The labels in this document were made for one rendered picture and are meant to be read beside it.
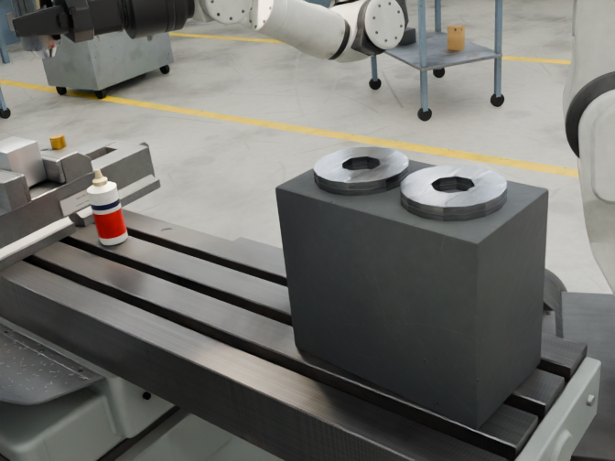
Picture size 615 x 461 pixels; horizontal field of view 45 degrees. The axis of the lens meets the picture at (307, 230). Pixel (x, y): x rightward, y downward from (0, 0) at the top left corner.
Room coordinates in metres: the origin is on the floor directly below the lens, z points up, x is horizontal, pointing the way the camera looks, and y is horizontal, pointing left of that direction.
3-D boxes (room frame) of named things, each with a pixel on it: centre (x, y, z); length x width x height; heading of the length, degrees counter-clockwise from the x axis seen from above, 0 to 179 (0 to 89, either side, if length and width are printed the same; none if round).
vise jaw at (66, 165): (1.08, 0.38, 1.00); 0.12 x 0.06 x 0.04; 52
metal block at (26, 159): (1.03, 0.42, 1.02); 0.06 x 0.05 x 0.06; 52
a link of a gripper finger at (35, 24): (0.90, 0.29, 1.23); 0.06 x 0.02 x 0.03; 115
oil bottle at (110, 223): (0.96, 0.28, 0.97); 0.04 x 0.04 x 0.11
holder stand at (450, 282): (0.61, -0.09, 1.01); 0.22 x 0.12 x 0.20; 45
